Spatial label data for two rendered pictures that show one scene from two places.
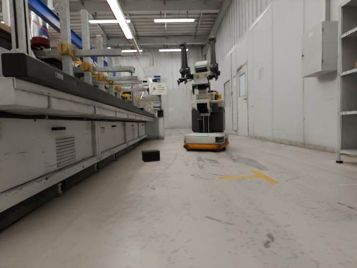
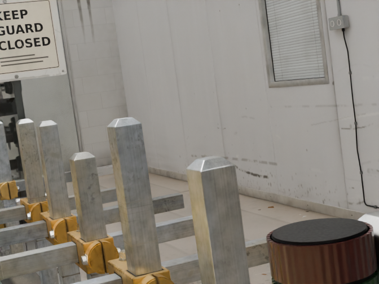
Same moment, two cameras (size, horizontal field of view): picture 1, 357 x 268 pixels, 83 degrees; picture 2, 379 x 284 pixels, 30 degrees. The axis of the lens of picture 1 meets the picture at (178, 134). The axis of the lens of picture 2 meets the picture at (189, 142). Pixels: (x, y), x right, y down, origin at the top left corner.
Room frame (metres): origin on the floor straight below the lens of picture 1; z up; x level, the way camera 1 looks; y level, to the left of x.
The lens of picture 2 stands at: (2.96, 0.87, 1.21)
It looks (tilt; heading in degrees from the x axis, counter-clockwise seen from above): 6 degrees down; 340
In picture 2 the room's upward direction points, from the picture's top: 8 degrees counter-clockwise
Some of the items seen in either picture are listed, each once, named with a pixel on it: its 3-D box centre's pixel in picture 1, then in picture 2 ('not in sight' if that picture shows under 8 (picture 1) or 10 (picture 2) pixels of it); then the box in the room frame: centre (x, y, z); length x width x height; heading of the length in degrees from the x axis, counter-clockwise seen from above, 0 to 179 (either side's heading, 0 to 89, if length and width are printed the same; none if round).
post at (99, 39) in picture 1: (100, 68); not in sight; (1.55, 0.57, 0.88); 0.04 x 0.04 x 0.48; 2
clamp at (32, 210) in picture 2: not in sight; (36, 211); (4.57, 0.66, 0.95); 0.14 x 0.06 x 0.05; 2
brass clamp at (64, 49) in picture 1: (68, 52); not in sight; (1.07, 0.55, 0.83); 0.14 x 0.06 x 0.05; 2
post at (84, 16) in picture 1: (86, 49); not in sight; (1.30, 0.56, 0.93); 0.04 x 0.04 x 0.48; 2
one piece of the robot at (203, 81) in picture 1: (201, 86); not in sight; (3.12, -0.37, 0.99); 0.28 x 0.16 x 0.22; 68
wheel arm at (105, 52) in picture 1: (80, 53); not in sight; (1.09, 0.50, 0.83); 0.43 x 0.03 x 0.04; 92
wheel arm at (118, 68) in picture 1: (97, 69); not in sight; (1.34, 0.51, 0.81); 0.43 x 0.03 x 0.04; 92
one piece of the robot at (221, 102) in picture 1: (207, 114); not in sight; (3.48, -0.51, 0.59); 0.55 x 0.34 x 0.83; 68
